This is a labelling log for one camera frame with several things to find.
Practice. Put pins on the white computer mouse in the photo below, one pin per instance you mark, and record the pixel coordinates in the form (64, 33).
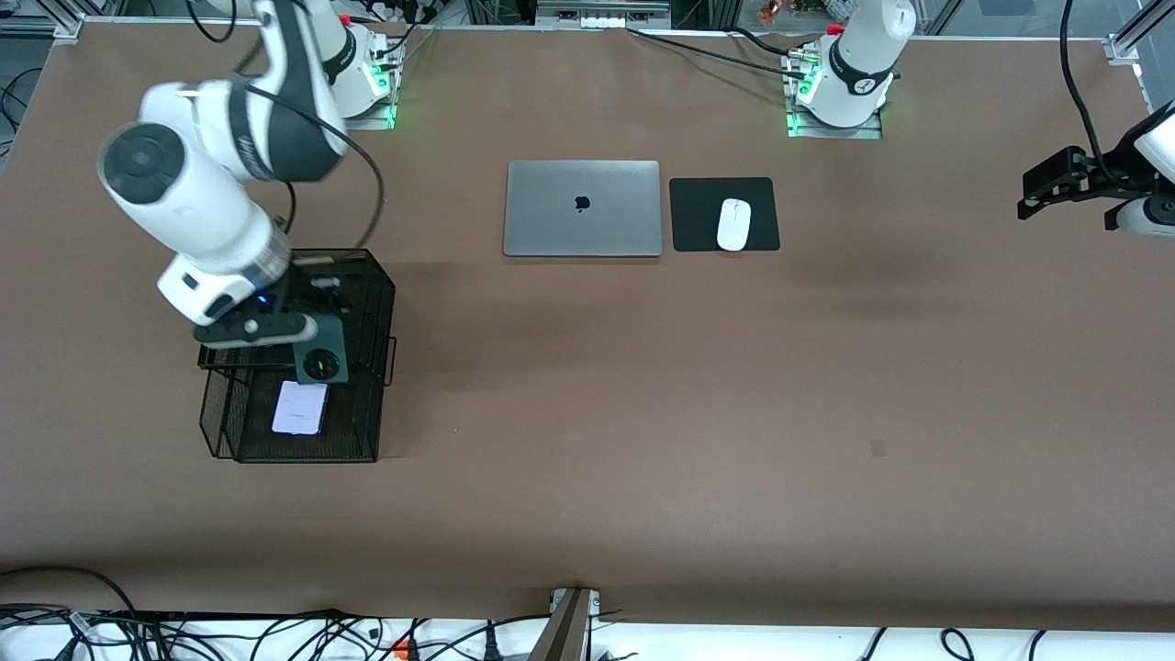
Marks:
(734, 225)

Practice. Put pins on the grey metal camera bracket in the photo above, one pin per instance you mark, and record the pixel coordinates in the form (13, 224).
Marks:
(565, 633)

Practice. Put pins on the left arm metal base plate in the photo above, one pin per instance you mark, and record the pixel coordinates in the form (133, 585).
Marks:
(826, 134)

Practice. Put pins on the small orange background object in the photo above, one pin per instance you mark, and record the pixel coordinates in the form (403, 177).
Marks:
(769, 11)

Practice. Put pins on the green phone round camera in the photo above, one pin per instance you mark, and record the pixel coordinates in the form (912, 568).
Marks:
(321, 363)

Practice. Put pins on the silver closed laptop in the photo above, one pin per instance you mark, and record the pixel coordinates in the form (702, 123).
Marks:
(551, 220)

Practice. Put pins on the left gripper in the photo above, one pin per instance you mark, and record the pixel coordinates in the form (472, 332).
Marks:
(1116, 162)

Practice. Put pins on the black mesh two-tier tray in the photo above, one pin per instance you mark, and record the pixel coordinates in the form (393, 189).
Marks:
(358, 413)

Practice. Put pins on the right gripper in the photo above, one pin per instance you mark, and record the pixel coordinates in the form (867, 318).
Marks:
(299, 285)

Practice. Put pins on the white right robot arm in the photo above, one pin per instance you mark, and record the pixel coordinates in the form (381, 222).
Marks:
(193, 211)

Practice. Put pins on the lilac flip phone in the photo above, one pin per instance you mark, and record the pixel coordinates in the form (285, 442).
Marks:
(300, 408)

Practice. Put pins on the black mouse pad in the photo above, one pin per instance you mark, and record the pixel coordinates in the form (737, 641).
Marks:
(693, 220)

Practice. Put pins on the aluminium frame profile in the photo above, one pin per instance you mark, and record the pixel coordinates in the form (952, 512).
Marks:
(64, 28)
(1124, 46)

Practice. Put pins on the grey socket strip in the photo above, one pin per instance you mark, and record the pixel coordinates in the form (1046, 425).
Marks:
(601, 20)

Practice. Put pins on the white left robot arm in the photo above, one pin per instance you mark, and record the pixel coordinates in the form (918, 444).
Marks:
(858, 64)

